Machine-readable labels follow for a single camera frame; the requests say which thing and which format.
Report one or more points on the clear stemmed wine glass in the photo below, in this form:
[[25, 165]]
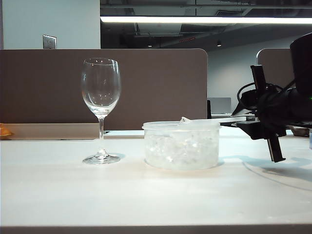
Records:
[[101, 92]]

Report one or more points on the white plastic ice shovel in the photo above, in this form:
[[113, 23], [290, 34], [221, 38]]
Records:
[[226, 120]]

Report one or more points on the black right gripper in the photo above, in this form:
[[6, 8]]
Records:
[[275, 148]]

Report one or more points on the long ceiling light strip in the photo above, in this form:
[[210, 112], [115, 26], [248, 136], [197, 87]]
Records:
[[195, 19]]

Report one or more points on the black office chair back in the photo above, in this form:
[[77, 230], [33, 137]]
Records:
[[209, 109]]

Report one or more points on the white adjoining desk surface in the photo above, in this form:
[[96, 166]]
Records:
[[124, 133]]

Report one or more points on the clear bluish bottle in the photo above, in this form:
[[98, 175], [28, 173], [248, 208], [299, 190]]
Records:
[[310, 139]]

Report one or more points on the brown rounded object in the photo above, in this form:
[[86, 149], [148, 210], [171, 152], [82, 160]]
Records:
[[301, 131]]

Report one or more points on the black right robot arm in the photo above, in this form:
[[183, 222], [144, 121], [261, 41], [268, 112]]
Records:
[[303, 73]]

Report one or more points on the small brown desk partition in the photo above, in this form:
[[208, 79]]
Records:
[[275, 68]]

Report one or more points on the grey computer monitor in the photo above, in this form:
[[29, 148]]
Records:
[[220, 105]]

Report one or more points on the large brown desk partition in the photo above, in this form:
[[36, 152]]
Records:
[[156, 92]]

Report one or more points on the pile of ice cubes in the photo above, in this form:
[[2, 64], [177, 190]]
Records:
[[180, 150]]

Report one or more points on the clear scooped ice cubes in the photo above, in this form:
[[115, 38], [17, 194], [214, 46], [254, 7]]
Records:
[[185, 120]]

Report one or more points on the metal wall switch plate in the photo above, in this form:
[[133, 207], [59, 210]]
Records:
[[49, 41]]

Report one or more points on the round clear plastic ice container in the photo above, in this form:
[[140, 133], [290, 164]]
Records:
[[181, 146]]

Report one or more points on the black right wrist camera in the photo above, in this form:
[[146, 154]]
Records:
[[248, 98]]

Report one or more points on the white background office desk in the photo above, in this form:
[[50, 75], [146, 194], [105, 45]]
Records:
[[220, 114]]

